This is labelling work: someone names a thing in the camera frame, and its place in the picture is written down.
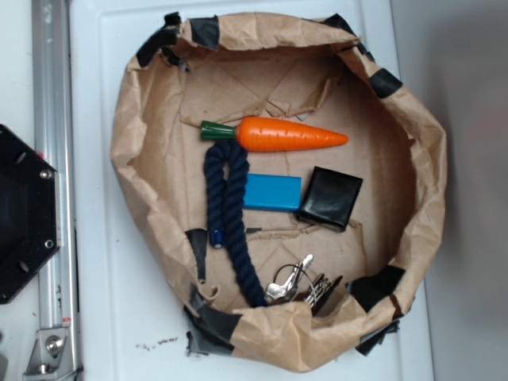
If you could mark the blue rectangular block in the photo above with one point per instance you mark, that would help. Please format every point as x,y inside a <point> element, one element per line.
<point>272,192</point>

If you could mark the orange toy carrot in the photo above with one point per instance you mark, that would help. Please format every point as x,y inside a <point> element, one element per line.
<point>262,134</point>

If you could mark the black leather wallet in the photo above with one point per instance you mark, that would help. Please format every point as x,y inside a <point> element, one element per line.
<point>329,199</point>

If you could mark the silver key bunch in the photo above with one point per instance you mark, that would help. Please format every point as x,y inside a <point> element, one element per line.
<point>318,292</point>

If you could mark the brown paper bag bin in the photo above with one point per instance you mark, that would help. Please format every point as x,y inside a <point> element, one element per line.
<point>223,69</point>

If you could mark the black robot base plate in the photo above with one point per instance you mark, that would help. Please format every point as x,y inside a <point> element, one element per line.
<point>28,214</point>

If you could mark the aluminium extrusion rail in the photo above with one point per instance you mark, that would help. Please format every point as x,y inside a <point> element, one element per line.
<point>58,290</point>

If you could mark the metal corner bracket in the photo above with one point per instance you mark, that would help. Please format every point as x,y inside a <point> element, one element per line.
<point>54,356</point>

